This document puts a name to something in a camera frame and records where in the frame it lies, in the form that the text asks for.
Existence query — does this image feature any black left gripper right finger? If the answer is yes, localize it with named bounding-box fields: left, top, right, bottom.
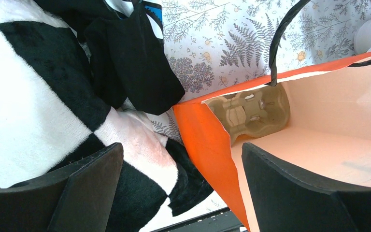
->
left=242, top=143, right=371, bottom=232

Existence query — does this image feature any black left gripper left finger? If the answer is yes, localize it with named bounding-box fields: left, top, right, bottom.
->
left=0, top=143, right=123, bottom=232

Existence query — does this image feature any orange paper bag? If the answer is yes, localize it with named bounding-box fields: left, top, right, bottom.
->
left=173, top=0, right=371, bottom=232

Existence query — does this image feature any brown cardboard cup carrier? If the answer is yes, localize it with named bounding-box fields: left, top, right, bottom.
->
left=204, top=84, right=290, bottom=145

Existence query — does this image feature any black white checkered blanket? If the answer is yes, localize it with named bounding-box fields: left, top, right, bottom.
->
left=0, top=0, right=213, bottom=232

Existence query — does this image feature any floral table mat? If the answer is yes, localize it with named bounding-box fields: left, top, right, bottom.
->
left=145, top=0, right=371, bottom=232

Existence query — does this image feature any blue white striped cloth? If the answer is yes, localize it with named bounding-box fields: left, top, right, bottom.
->
left=105, top=0, right=163, bottom=43

